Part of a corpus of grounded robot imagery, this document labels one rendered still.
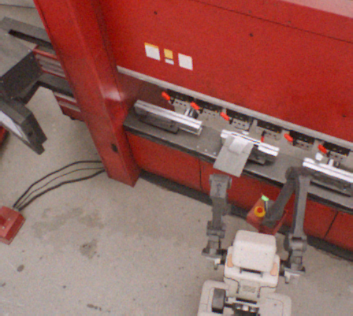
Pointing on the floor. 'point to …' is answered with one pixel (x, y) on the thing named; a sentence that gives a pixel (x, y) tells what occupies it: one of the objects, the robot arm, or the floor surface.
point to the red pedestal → (9, 224)
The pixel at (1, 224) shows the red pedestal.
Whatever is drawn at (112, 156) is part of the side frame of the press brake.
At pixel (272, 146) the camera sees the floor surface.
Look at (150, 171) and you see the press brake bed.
